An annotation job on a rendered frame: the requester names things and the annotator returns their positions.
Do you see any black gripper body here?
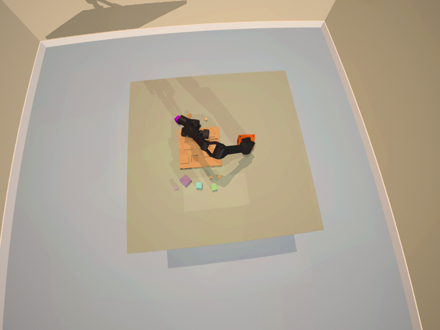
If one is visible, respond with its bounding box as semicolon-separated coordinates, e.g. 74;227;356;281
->
181;127;209;139

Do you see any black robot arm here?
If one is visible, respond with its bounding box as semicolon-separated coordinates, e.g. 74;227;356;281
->
177;115;255;159

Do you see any purple cube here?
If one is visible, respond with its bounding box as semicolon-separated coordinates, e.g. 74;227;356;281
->
180;174;192;187

